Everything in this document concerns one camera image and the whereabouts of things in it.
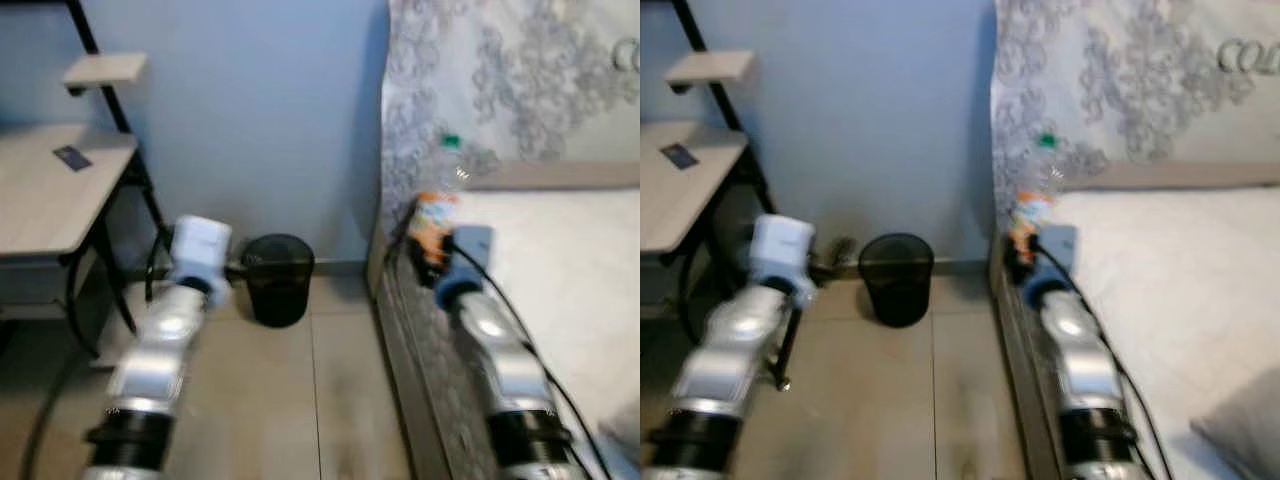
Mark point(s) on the grey floral printed headboard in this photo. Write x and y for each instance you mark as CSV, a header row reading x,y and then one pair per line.
x,y
1150,90
540,80

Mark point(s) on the small dark card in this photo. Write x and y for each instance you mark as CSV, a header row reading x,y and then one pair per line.
x,y
72,158
680,156

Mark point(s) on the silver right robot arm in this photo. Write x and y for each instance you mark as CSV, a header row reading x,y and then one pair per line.
x,y
1075,350
500,350

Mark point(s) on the black metal desk frame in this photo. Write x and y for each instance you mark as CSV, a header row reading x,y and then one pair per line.
x,y
88,35
692,28

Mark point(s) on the clear green-capped plastic bottle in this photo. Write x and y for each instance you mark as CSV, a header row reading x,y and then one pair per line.
x,y
438,215
1030,212

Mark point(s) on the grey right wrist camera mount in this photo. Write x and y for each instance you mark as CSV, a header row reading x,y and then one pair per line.
x,y
470,250
1058,248

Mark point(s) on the light wooden desk top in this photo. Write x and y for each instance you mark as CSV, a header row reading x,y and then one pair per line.
x,y
50,200
680,205

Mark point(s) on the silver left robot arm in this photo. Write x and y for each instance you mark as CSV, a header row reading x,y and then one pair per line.
x,y
160,350
735,345

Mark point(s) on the white quilted mattress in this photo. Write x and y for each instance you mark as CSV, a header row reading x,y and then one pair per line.
x,y
580,280
1180,290

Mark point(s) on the small light wooden shelf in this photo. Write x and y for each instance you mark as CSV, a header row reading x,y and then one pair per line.
x,y
105,68
710,66

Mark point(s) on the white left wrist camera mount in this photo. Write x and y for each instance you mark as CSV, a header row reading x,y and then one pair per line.
x,y
200,248
782,250

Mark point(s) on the black mesh waste bin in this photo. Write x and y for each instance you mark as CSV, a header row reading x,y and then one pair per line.
x,y
897,285
278,285

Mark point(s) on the grey plush pillow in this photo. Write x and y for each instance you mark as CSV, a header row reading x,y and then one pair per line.
x,y
628,428
1245,430

